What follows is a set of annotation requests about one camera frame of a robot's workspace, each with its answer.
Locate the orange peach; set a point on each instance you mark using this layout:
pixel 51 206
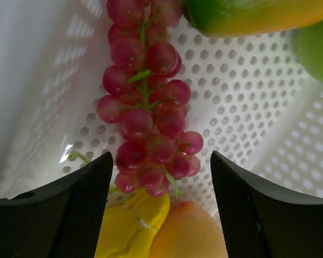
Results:
pixel 188 231

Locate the white perforated plastic basket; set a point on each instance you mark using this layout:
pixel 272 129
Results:
pixel 251 100

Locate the red grape bunch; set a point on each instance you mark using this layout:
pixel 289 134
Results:
pixel 145 99

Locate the yellow bell pepper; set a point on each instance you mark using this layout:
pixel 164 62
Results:
pixel 128 229

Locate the green apple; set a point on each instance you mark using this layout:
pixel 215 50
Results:
pixel 309 46

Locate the yellow green mango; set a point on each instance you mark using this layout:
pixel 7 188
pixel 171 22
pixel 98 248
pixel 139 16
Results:
pixel 227 19

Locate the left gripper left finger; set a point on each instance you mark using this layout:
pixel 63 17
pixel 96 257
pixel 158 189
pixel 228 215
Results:
pixel 60 219

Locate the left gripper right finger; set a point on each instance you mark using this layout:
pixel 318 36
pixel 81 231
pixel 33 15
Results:
pixel 263 219

